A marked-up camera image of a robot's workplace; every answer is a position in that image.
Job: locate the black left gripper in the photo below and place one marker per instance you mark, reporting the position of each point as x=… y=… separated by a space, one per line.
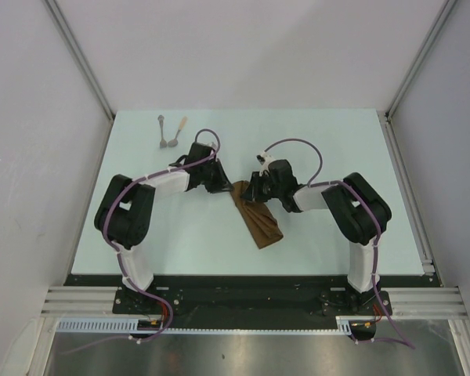
x=222 y=183

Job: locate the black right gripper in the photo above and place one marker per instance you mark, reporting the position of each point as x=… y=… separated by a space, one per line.
x=252 y=192

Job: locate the brown cloth napkin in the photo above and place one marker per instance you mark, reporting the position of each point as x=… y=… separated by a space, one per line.
x=259 y=220

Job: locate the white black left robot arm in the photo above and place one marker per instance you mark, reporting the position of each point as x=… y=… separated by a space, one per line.
x=124 y=214

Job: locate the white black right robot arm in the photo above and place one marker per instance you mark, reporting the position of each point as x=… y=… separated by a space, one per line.
x=357 y=209

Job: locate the metal fork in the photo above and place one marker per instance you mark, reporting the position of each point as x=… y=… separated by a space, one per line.
x=163 y=143

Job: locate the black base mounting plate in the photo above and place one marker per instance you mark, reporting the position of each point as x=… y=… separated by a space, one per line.
x=222 y=303

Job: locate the spoon with wooden handle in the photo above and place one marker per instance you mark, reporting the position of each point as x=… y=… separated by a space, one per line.
x=174 y=142

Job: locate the aluminium front rail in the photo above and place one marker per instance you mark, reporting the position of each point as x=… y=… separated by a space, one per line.
x=434 y=303

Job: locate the aluminium corner post left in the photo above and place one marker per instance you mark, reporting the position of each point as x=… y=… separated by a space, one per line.
x=73 y=46

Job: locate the aluminium corner post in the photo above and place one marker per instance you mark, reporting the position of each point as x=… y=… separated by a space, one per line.
x=73 y=46
x=431 y=38

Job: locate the aluminium corner post right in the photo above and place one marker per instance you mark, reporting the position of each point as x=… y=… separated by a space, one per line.
x=431 y=38

